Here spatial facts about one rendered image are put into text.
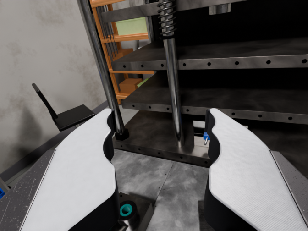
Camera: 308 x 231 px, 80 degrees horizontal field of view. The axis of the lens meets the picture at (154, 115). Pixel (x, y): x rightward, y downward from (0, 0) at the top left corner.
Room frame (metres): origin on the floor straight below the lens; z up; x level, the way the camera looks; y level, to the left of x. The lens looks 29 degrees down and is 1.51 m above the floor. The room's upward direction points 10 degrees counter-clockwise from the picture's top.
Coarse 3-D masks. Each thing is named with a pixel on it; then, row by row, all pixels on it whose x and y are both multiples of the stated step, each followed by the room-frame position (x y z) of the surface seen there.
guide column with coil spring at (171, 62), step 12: (168, 12) 0.86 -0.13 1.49; (168, 24) 0.86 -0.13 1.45; (168, 48) 0.86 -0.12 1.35; (168, 60) 0.86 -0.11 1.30; (168, 72) 0.87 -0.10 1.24; (180, 96) 0.87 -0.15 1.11; (180, 108) 0.86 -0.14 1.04; (180, 120) 0.86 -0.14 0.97; (180, 132) 0.86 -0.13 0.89; (180, 144) 0.86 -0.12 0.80
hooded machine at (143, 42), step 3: (144, 39) 4.18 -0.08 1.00; (147, 39) 4.15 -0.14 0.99; (141, 42) 4.21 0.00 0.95; (144, 42) 4.18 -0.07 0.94; (147, 42) 4.15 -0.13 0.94; (141, 45) 4.21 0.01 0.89; (144, 45) 4.17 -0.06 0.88; (138, 48) 4.20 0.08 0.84; (144, 75) 4.18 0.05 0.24; (147, 75) 4.15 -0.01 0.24; (150, 75) 4.11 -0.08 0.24; (144, 78) 4.19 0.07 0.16
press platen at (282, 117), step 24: (192, 72) 1.41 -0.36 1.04; (216, 72) 1.31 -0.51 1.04; (240, 72) 1.23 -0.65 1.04; (264, 72) 1.15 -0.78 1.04; (288, 72) 1.09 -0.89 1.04; (144, 96) 1.11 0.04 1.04; (168, 96) 1.04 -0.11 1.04; (192, 96) 0.98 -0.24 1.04; (216, 96) 0.93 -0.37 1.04; (240, 96) 0.88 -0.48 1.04; (264, 96) 0.84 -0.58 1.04; (288, 96) 0.79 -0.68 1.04; (264, 120) 0.70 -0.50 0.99; (288, 120) 0.65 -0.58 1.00
